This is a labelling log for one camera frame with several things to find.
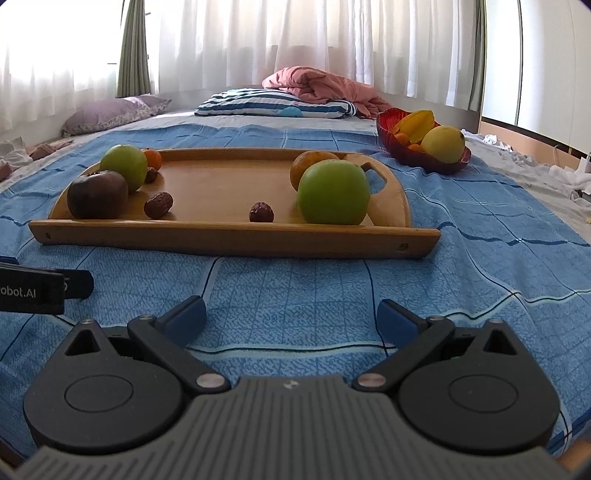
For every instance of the white sheer curtain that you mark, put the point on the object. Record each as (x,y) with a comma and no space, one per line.
(57,56)

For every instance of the pink crumpled blanket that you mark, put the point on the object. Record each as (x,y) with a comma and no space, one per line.
(317,86)

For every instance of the large green apple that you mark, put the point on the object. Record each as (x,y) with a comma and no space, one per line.
(334,192)

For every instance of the wooden serving tray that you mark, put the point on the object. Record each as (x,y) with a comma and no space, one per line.
(213,190)

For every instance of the small mandarin orange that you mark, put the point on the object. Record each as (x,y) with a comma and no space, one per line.
(153,158)

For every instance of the red jujube date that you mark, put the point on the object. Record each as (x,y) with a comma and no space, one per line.
(261,212)
(158,205)
(151,175)

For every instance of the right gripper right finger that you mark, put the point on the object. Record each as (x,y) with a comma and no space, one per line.
(436,355)

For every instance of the white crumpled cloth right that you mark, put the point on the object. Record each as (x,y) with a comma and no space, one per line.
(500,156)

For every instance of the blue checked bed cover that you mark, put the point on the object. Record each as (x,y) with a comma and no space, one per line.
(501,255)

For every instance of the yellow pear in bowl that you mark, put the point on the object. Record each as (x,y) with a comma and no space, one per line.
(445,143)

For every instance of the small oranges in bowl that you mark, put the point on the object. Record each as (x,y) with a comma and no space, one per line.
(406,142)

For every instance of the crumpled clothes left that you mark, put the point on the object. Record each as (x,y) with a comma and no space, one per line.
(17,159)

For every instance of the dark purple persimmon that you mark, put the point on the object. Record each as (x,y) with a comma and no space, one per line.
(100,195)

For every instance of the small green apple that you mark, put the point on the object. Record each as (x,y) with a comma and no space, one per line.
(127,160)

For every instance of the yellow starfruit in bowl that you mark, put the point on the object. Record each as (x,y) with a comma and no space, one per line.
(415,125)

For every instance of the blue striped pillow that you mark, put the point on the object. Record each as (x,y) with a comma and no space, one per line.
(271,103)

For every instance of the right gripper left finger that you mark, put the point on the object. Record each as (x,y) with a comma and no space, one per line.
(146,356)

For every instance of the green curtain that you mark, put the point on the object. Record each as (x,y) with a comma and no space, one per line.
(133,74)

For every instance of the purple pillow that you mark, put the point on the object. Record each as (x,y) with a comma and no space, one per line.
(111,113)

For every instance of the red glass fruit bowl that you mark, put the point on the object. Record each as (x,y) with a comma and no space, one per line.
(412,154)

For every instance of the large orange fruit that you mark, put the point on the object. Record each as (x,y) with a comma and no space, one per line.
(304,161)

